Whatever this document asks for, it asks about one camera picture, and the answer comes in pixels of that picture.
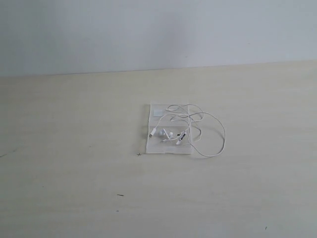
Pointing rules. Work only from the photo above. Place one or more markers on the clear plastic storage case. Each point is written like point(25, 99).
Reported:
point(169, 128)

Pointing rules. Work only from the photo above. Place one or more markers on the white wired earphones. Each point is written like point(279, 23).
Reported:
point(197, 115)

